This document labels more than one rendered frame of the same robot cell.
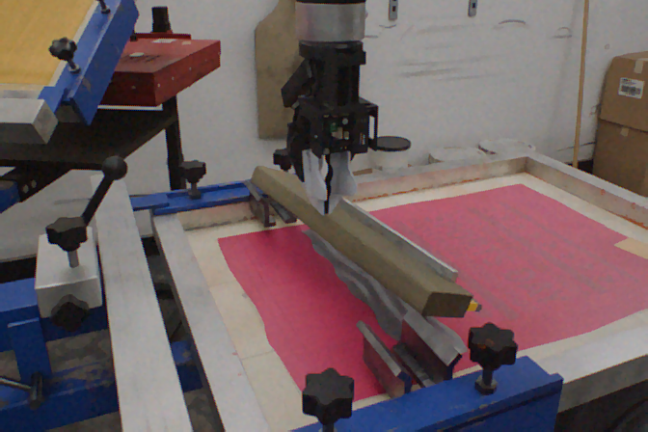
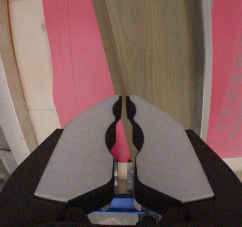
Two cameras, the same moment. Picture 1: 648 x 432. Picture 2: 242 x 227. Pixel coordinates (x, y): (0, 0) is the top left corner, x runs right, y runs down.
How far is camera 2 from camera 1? 0.74 m
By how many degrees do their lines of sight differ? 97
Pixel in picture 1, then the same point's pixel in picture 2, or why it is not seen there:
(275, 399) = not seen: hidden behind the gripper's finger
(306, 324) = (88, 90)
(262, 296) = (60, 33)
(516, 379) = not seen: hidden behind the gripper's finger
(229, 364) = (20, 144)
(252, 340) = (41, 93)
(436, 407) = (117, 205)
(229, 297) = (29, 25)
